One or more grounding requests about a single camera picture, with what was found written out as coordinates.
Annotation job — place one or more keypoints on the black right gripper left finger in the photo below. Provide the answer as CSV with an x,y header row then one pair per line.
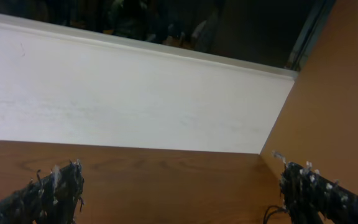
x,y
52,199

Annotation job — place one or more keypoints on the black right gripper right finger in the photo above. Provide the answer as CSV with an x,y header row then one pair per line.
x,y
309,198

